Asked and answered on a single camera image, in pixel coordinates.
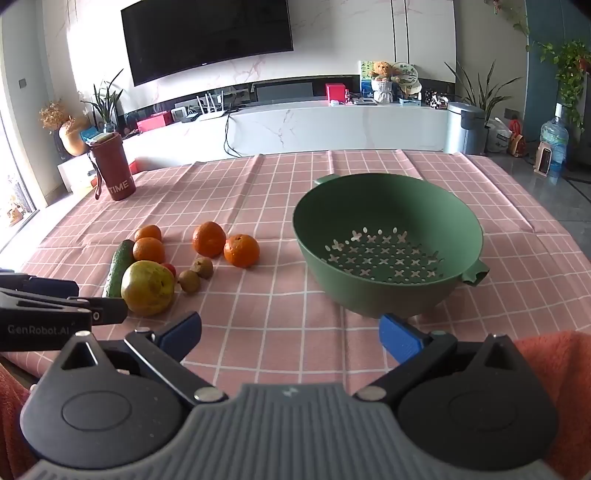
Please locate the dried flower bunch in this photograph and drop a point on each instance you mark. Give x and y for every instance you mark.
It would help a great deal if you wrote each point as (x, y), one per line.
(55, 115)

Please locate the green potted orchid plant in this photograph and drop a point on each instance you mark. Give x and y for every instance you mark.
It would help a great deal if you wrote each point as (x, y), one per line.
(108, 104)

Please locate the green cucumber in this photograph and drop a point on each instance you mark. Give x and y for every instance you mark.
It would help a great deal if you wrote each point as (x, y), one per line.
(117, 267)

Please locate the hanging green vine plant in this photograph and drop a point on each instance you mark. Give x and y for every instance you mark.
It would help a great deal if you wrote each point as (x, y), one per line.
(570, 64)

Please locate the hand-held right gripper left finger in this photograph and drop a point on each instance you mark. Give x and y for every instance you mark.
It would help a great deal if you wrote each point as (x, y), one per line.
(181, 334)

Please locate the orange bag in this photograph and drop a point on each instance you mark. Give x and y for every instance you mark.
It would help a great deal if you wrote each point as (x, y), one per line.
(517, 138)

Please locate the round paper fan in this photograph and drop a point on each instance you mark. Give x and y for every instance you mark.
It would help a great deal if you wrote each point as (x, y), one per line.
(408, 74)

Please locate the orange round vase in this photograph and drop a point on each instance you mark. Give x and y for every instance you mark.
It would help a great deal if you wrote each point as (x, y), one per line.
(73, 138)

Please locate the green plastic colander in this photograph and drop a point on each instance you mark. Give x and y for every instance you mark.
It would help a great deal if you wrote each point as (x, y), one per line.
(369, 207)

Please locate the black flat television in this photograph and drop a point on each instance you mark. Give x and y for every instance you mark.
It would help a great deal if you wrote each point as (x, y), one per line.
(207, 37)

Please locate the white plastic bag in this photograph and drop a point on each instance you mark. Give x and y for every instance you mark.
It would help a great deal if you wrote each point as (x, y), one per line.
(497, 134)

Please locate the pink checked tablecloth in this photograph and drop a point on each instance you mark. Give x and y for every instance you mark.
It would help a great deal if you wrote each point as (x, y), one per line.
(258, 198)

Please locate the small wooden heater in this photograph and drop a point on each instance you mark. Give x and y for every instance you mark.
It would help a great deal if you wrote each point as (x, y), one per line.
(544, 159)

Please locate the red box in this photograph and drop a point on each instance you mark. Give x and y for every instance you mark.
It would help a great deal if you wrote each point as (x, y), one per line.
(335, 91)

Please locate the red cherry tomato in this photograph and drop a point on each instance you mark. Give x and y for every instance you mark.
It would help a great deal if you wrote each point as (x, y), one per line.
(170, 269)

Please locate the yellow-green pear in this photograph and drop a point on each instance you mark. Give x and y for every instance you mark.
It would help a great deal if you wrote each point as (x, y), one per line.
(147, 288)

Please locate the blue water jug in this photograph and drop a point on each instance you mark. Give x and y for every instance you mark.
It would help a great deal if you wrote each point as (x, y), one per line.
(554, 138)

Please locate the white marble tv cabinet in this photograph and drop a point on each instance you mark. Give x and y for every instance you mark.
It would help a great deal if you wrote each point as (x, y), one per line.
(300, 124)

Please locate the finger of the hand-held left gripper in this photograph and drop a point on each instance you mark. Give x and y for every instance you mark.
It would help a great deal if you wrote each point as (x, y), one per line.
(108, 311)
(41, 284)

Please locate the white wifi router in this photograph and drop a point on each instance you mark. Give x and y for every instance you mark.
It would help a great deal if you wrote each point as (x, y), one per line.
(212, 115)

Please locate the brown teddy bear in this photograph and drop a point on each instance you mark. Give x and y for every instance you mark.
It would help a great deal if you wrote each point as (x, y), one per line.
(382, 70)

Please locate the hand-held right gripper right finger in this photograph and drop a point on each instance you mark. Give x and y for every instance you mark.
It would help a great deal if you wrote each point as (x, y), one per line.
(399, 337)

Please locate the grey pedal trash can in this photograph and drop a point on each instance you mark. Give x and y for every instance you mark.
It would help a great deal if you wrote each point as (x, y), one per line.
(464, 131)

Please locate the tall snake plant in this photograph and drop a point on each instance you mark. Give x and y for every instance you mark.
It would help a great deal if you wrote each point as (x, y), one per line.
(480, 90)

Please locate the black and white figurines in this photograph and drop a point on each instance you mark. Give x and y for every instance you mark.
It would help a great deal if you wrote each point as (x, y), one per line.
(434, 99)

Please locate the small brown kiwi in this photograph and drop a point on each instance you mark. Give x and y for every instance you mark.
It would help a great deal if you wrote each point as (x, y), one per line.
(189, 281)
(203, 267)

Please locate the pink box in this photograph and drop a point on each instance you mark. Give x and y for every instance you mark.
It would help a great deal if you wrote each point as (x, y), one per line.
(154, 123)

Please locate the orange tangerine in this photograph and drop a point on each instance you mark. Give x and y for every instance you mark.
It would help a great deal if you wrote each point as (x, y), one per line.
(241, 250)
(148, 232)
(148, 250)
(209, 238)

